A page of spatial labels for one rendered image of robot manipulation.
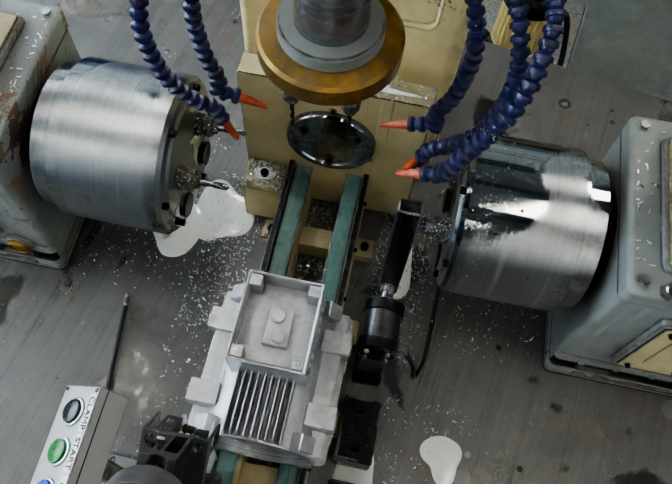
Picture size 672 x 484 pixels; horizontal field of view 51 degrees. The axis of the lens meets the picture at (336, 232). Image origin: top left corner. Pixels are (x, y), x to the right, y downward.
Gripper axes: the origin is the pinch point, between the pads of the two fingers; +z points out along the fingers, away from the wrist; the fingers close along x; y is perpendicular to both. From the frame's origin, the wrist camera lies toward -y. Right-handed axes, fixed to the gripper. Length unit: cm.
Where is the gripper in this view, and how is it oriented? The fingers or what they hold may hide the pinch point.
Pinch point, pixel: (198, 451)
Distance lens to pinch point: 90.8
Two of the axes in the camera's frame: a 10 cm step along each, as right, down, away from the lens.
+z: 0.6, -0.6, 10.0
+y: 1.9, -9.8, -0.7
